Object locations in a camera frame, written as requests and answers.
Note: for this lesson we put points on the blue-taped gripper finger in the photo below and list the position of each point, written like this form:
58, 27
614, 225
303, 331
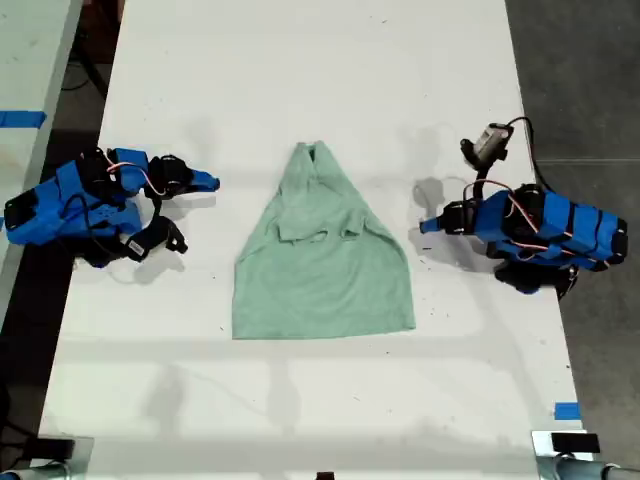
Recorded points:
205, 177
202, 187
434, 230
432, 223

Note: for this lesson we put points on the pale green T-shirt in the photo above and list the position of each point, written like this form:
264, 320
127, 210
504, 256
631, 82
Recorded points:
325, 280

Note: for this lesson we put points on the blue and black robot arm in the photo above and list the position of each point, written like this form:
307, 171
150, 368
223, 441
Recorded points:
65, 210
555, 227

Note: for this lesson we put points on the long blue tape strip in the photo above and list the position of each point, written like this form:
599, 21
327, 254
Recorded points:
22, 119

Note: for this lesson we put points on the white side table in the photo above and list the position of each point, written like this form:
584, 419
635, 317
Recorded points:
30, 65

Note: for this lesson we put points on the short blue tape piece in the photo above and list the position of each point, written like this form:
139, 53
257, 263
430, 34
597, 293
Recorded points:
567, 410

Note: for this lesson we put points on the small black box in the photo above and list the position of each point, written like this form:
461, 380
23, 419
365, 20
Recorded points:
55, 448
575, 443

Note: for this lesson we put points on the small dark block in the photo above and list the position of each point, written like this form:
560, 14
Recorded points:
325, 476

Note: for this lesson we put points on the black camera stalk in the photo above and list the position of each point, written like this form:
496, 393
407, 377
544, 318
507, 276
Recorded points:
481, 182

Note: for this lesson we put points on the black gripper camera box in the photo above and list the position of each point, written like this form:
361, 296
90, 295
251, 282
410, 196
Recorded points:
147, 240
487, 144

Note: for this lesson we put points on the metal table clamp bracket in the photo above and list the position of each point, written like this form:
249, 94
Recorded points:
542, 450
82, 457

